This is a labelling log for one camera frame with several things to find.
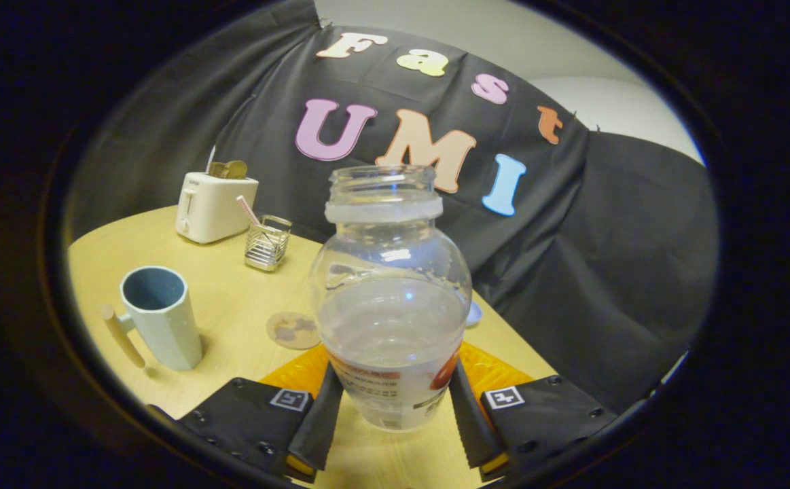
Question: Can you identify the brown toast slice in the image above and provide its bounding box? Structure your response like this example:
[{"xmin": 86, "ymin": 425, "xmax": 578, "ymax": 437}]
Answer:
[{"xmin": 207, "ymin": 160, "xmax": 249, "ymax": 181}]

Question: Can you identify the pale blue cup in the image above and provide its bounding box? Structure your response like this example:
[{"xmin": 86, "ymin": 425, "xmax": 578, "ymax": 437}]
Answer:
[{"xmin": 101, "ymin": 266, "xmax": 204, "ymax": 372}]

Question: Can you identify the red striped straw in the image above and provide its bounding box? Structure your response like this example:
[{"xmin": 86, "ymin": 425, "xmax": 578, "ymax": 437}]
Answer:
[{"xmin": 236, "ymin": 196, "xmax": 264, "ymax": 228}]

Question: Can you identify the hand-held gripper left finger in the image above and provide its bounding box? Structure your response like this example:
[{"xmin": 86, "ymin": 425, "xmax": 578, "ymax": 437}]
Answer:
[{"xmin": 177, "ymin": 343, "xmax": 345, "ymax": 484}]

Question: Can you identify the round cork coaster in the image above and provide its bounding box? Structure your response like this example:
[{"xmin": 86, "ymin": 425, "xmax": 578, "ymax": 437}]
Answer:
[{"xmin": 266, "ymin": 311, "xmax": 321, "ymax": 351}]

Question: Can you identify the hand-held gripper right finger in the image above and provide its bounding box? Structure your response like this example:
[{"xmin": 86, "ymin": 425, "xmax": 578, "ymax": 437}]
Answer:
[{"xmin": 448, "ymin": 342, "xmax": 620, "ymax": 484}]

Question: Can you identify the clear plastic juice bottle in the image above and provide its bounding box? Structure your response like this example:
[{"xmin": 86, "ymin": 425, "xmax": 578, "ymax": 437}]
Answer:
[{"xmin": 308, "ymin": 165, "xmax": 473, "ymax": 433}]

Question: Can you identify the white toaster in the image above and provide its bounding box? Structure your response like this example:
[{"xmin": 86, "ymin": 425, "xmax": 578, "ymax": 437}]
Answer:
[{"xmin": 175, "ymin": 172, "xmax": 259, "ymax": 245}]

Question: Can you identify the wire mesh holder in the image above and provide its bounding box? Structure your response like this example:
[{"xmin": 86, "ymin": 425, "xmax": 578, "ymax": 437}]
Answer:
[{"xmin": 244, "ymin": 215, "xmax": 293, "ymax": 273}]

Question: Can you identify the wooden table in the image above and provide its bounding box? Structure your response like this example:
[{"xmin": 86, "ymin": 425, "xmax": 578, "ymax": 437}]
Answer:
[{"xmin": 67, "ymin": 206, "xmax": 558, "ymax": 489}]

